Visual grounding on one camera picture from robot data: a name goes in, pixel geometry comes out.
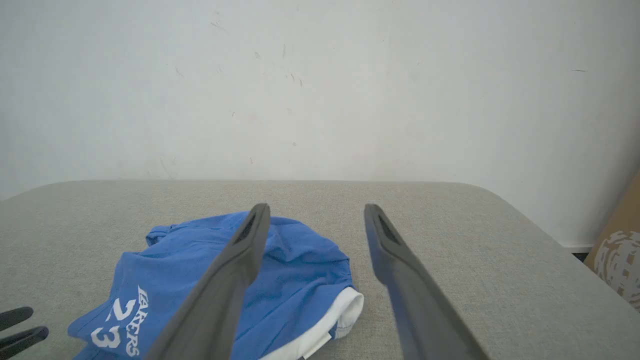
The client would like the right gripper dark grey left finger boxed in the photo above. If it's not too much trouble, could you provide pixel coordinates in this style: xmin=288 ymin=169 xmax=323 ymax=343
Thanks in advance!
xmin=144 ymin=202 xmax=271 ymax=360

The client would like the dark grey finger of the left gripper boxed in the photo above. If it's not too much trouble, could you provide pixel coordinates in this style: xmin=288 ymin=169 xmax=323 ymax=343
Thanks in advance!
xmin=0 ymin=306 xmax=34 ymax=332
xmin=0 ymin=326 xmax=50 ymax=359

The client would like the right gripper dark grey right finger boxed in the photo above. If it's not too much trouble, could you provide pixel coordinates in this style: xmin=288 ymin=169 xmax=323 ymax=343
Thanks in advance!
xmin=363 ymin=203 xmax=490 ymax=360

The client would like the blue Lakers 23 garment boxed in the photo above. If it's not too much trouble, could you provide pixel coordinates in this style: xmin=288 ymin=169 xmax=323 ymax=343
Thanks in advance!
xmin=67 ymin=211 xmax=365 ymax=360

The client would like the brown cardboard box with print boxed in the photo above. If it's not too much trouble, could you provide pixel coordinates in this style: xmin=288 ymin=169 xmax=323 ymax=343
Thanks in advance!
xmin=583 ymin=170 xmax=640 ymax=313

